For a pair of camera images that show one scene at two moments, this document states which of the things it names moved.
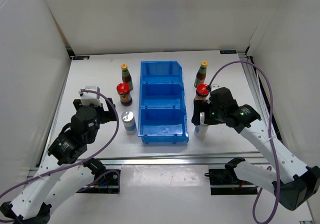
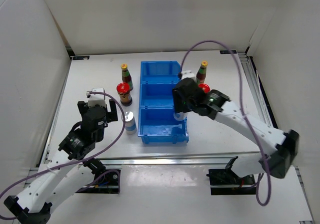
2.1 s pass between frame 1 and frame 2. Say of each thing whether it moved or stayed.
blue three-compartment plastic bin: stayed
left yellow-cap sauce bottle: stayed
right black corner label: stayed
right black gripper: moved
